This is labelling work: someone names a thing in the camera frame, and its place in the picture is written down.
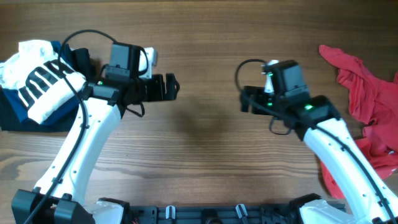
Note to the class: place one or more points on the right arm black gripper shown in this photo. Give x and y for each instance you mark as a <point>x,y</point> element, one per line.
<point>260,95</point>

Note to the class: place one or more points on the black folded garment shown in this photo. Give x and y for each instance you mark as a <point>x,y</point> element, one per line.
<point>14,116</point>

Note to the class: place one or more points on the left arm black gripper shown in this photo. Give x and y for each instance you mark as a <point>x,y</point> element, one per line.
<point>170,87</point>

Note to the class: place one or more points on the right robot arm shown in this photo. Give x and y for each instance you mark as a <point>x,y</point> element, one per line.
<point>318,124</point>

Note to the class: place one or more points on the red t-shirt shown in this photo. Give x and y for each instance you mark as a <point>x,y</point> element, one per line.
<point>373,102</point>

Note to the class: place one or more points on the white t-shirt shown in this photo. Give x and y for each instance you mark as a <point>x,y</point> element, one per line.
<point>40,81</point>

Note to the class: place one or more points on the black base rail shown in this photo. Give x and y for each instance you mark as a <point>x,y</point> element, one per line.
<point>236,214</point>

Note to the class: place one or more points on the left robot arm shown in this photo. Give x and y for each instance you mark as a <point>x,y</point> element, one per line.
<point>59,195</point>

